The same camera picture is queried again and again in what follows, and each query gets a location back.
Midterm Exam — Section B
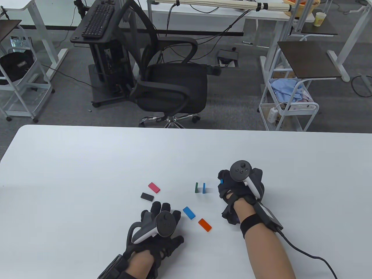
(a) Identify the person's left hand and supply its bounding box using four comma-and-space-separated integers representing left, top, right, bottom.
124, 201, 185, 275

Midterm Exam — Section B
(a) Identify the person's right hand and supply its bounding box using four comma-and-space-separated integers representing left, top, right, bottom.
218, 170, 263, 225

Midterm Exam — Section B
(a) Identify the grey white handheld controller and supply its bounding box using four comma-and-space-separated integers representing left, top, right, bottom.
126, 211, 177, 244
230, 160, 265, 201

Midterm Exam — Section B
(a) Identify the light blue cloth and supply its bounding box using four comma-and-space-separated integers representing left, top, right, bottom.
270, 79, 305, 102

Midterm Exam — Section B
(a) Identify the white rolling utility cart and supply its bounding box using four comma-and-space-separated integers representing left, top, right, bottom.
0, 25, 56, 122
258, 35, 320, 132

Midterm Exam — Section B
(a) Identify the black office chair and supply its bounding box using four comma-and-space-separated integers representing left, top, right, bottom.
115, 0, 223, 129

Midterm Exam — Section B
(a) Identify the cardboard box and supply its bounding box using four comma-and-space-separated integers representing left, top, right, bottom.
273, 70, 297, 79

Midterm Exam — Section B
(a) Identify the grey floor power box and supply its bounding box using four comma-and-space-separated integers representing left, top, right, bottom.
217, 49, 240, 68

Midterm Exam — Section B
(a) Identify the dark brown side table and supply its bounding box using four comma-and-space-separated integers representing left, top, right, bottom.
301, 22, 338, 36
0, 19, 22, 44
278, 41, 342, 79

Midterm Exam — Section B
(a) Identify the white desk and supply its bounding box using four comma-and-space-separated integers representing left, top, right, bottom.
0, 0, 69, 82
147, 0, 316, 79
327, 0, 372, 83

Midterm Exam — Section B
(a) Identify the black rolling computer stand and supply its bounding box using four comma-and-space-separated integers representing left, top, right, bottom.
70, 0, 137, 108

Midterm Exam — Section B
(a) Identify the beige rolled bamboo mat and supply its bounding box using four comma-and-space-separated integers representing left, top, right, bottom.
158, 0, 291, 12

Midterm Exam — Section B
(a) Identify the black keyboard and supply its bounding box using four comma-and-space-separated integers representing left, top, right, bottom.
81, 3, 115, 39

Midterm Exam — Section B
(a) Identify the black bag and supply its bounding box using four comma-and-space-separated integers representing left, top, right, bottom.
0, 50, 36, 83

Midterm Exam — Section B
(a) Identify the clear plastic packet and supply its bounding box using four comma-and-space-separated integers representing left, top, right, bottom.
10, 36, 31, 54

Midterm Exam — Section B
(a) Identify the black wrist strap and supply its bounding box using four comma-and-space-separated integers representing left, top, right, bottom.
240, 214, 263, 239

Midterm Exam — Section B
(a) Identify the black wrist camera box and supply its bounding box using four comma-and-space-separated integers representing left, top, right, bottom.
253, 202, 284, 232
97, 254, 129, 279

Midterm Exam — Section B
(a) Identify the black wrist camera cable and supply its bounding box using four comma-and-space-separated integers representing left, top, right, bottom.
278, 228, 338, 279

